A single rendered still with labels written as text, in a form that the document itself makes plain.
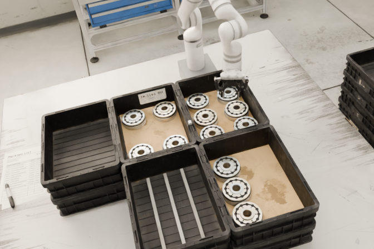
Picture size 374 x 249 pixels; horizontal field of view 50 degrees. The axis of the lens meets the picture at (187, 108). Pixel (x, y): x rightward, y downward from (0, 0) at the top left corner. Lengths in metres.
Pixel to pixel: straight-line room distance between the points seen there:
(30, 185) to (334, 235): 1.26
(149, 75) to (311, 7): 2.32
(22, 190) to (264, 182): 1.04
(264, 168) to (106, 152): 0.65
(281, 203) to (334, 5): 3.02
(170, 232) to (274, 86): 1.01
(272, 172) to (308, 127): 0.43
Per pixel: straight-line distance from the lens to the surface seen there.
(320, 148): 1.85
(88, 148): 1.79
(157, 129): 1.77
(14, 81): 3.90
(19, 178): 1.99
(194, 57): 2.04
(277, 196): 1.52
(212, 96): 1.89
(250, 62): 2.29
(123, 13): 3.61
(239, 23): 1.46
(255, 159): 1.62
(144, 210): 1.52
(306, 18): 4.05
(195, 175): 1.58
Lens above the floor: 2.08
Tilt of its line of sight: 43 degrees down
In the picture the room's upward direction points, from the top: 9 degrees counter-clockwise
